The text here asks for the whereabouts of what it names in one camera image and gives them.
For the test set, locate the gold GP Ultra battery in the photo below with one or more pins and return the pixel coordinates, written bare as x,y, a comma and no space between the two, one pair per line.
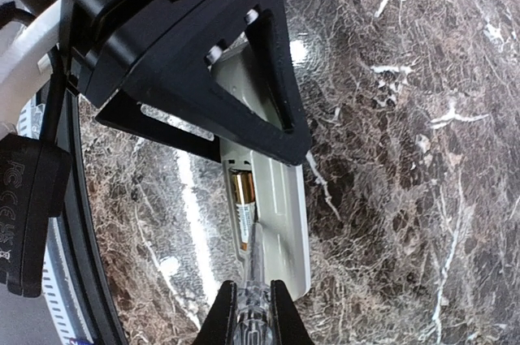
245,203

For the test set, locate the white slotted cable duct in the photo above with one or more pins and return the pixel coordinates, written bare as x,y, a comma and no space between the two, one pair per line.
58,290

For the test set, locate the white AC remote control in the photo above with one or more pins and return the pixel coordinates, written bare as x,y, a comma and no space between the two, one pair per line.
279,188

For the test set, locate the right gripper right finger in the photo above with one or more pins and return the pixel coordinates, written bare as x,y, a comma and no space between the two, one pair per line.
288,327

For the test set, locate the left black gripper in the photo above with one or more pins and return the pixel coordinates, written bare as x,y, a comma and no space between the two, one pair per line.
156,52

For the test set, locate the black front table rail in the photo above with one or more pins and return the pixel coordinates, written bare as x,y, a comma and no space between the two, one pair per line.
88,277

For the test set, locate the clear handle screwdriver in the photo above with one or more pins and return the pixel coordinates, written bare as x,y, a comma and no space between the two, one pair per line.
254,312

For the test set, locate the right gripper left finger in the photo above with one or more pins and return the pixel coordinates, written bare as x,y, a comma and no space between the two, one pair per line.
218,327

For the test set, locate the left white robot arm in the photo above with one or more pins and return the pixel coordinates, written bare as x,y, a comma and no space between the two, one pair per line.
189,74

